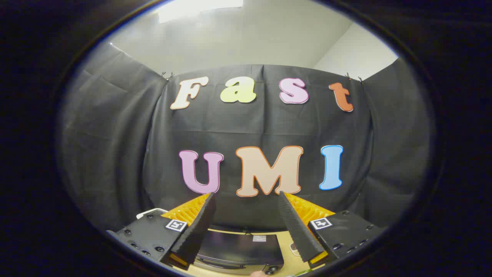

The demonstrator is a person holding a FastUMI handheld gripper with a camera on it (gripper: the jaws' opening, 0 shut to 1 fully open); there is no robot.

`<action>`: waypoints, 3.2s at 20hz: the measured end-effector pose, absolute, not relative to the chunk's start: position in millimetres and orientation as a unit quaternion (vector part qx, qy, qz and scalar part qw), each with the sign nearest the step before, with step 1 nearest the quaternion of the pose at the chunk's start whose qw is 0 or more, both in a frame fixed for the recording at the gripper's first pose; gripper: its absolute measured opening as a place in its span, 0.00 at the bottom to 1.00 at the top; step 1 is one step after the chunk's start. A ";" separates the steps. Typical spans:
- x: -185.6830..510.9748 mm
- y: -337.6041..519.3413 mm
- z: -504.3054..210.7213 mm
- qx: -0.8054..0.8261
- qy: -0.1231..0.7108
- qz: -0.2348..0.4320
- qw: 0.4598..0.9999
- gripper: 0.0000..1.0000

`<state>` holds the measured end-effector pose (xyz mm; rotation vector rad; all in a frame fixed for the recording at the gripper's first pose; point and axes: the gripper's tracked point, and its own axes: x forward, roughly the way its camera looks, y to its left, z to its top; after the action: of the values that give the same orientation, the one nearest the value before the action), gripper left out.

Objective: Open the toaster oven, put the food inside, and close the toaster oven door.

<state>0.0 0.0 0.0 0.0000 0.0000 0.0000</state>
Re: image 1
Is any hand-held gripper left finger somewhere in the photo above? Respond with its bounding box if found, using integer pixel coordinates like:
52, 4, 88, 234
106, 192, 216, 270

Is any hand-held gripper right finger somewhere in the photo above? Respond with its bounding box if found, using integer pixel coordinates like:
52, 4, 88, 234
278, 190, 387, 270

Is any black toaster oven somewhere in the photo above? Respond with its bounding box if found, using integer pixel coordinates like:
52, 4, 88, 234
192, 230, 285, 276

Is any black backdrop cloth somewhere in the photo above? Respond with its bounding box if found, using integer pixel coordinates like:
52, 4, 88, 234
58, 42, 435, 233

